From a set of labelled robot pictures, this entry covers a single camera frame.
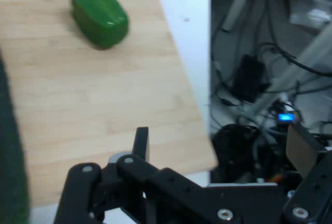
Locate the black power adapter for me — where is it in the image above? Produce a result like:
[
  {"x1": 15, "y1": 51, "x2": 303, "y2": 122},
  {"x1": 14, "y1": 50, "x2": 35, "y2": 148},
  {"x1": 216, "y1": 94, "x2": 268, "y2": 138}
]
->
[{"x1": 232, "y1": 54, "x2": 271, "y2": 103}]

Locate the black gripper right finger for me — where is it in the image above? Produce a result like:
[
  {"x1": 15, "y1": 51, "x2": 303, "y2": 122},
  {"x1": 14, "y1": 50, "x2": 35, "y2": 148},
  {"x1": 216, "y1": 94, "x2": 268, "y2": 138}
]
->
[{"x1": 281, "y1": 124, "x2": 332, "y2": 224}]

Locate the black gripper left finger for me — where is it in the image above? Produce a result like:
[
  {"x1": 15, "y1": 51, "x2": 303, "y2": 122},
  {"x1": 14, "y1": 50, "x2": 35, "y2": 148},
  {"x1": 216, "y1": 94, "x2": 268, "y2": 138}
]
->
[{"x1": 53, "y1": 127, "x2": 218, "y2": 224}]

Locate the green bell pepper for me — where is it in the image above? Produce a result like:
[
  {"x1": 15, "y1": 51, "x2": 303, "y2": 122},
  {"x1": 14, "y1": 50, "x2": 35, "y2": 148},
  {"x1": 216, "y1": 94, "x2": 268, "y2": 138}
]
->
[{"x1": 70, "y1": 0, "x2": 130, "y2": 50}]

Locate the long dark green cucumber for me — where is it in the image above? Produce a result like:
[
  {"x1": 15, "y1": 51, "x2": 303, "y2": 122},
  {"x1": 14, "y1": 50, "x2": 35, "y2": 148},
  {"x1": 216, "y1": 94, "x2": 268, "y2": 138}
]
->
[{"x1": 0, "y1": 50, "x2": 31, "y2": 224}]

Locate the black cable bundle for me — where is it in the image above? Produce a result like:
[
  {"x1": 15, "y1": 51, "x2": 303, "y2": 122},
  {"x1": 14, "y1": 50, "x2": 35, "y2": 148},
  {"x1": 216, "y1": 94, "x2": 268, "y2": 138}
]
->
[{"x1": 212, "y1": 123, "x2": 261, "y2": 182}]

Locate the bamboo cutting board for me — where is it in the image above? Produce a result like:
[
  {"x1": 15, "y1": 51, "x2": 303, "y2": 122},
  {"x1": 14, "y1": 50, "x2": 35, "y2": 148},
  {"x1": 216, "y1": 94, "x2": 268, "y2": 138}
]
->
[{"x1": 0, "y1": 0, "x2": 218, "y2": 208}]

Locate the small blue-lit device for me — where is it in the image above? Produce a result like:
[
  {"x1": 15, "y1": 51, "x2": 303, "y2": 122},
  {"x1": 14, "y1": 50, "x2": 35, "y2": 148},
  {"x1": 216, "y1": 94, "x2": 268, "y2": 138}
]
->
[{"x1": 276, "y1": 111, "x2": 300, "y2": 124}]

